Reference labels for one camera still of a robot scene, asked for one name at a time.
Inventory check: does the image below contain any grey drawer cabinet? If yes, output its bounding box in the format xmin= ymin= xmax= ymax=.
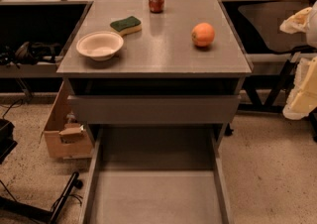
xmin=57 ymin=0 xmax=252 ymax=145

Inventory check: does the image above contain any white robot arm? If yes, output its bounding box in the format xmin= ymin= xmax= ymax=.
xmin=279 ymin=2 xmax=317 ymax=120

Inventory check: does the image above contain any black headset on shelf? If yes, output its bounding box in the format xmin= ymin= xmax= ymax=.
xmin=0 ymin=42 xmax=61 ymax=65

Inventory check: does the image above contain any black stand base with cables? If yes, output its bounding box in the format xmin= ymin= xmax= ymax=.
xmin=0 ymin=170 xmax=84 ymax=224

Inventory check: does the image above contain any black box at left edge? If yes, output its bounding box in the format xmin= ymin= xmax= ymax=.
xmin=0 ymin=119 xmax=17 ymax=164

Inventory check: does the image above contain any white paper bowl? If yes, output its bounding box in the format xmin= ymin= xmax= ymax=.
xmin=76 ymin=31 xmax=124 ymax=61

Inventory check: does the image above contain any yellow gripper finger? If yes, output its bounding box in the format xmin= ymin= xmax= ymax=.
xmin=279 ymin=7 xmax=312 ymax=34
xmin=282 ymin=57 xmax=317 ymax=120

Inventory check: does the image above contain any green yellow sponge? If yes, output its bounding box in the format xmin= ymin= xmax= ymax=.
xmin=110 ymin=16 xmax=142 ymax=37

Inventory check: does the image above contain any black chair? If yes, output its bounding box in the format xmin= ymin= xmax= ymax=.
xmin=237 ymin=0 xmax=317 ymax=143

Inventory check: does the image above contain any orange fruit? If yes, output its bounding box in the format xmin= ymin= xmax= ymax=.
xmin=191 ymin=23 xmax=215 ymax=47

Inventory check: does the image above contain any open grey middle drawer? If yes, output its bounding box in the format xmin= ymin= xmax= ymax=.
xmin=79 ymin=126 xmax=235 ymax=224

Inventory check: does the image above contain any closed grey top drawer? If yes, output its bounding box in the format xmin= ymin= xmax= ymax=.
xmin=68 ymin=95 xmax=240 ymax=125

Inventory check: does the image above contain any cardboard box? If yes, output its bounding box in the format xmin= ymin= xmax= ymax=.
xmin=43 ymin=84 xmax=94 ymax=159

